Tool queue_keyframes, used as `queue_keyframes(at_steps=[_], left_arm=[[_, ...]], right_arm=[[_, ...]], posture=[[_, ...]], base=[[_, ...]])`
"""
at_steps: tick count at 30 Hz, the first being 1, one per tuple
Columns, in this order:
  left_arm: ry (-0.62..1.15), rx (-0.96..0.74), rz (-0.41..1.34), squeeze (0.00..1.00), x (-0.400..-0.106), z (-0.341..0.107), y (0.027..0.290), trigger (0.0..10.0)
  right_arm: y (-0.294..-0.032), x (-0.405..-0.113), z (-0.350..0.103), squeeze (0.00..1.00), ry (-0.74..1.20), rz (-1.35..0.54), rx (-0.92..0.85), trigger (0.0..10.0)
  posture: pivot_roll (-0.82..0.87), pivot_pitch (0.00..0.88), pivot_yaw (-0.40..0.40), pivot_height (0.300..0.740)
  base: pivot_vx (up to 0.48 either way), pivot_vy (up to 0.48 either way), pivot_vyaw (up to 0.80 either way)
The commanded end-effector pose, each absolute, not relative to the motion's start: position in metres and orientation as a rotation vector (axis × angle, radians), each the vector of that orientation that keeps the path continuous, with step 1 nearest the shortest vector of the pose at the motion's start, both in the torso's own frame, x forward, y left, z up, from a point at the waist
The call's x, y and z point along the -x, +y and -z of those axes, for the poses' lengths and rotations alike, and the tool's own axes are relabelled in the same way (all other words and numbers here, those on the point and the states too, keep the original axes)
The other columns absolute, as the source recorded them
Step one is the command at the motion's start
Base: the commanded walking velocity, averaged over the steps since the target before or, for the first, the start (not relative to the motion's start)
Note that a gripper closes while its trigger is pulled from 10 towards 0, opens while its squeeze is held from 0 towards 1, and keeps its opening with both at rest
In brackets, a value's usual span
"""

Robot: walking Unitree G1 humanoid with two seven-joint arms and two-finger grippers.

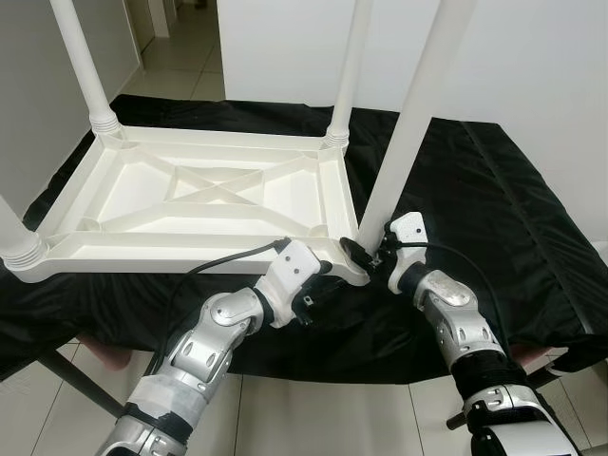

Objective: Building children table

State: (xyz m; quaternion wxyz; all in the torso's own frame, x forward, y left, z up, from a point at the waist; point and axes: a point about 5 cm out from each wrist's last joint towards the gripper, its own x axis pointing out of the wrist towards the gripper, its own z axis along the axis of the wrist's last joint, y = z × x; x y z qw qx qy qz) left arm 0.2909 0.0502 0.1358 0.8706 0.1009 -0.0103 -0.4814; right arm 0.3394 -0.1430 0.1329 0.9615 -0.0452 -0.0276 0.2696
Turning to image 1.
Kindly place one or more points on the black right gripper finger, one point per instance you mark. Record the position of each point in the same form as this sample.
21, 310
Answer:
357, 255

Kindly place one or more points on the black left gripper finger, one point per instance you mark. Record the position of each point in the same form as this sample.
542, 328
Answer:
324, 269

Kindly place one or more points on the white plastic table top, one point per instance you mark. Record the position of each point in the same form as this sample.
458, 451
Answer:
142, 190

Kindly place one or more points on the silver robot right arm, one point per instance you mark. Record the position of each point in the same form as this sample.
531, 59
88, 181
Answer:
461, 323

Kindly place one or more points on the black cloth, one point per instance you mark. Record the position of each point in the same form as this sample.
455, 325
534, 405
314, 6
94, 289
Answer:
522, 218

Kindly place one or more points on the pink folding table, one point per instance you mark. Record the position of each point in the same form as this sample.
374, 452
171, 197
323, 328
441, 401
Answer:
95, 356

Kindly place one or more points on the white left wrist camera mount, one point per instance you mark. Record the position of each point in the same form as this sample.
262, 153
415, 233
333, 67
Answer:
294, 266

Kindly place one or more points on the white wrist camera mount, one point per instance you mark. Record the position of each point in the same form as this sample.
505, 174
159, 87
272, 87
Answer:
408, 230
294, 266

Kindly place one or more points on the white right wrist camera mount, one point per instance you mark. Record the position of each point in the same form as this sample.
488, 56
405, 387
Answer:
408, 230

